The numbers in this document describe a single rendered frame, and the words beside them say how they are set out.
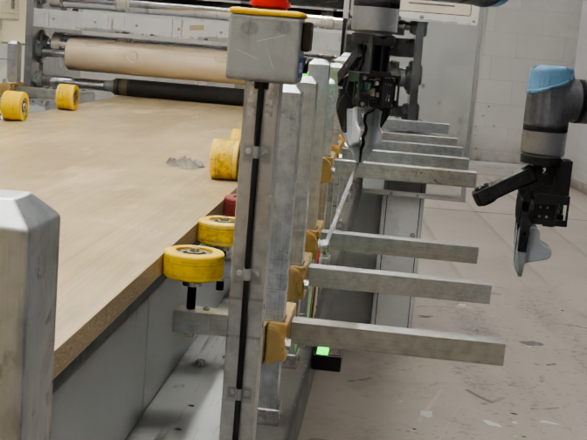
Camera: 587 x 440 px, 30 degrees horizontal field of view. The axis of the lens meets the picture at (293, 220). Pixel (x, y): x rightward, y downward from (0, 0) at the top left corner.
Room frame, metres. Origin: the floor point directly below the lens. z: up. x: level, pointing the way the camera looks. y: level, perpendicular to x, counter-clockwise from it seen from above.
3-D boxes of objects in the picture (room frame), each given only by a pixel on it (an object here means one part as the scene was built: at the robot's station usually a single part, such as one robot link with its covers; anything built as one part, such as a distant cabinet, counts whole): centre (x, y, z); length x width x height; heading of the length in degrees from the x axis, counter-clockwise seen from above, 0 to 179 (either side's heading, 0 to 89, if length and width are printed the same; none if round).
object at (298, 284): (1.64, 0.00, 0.84); 0.13 x 0.06 x 0.05; 175
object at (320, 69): (1.86, -0.02, 0.92); 0.03 x 0.03 x 0.48; 85
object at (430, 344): (1.40, -0.07, 0.81); 0.43 x 0.03 x 0.04; 85
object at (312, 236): (1.89, -0.02, 0.85); 0.13 x 0.06 x 0.05; 175
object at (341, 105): (1.82, -0.08, 1.09); 0.05 x 0.02 x 0.09; 105
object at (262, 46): (1.11, 0.04, 1.18); 0.07 x 0.07 x 0.08; 85
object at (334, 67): (2.36, -0.06, 0.90); 0.03 x 0.03 x 0.48; 85
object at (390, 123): (3.39, -0.20, 0.95); 0.50 x 0.04 x 0.04; 85
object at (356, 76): (1.81, -0.11, 1.15); 0.09 x 0.08 x 0.12; 15
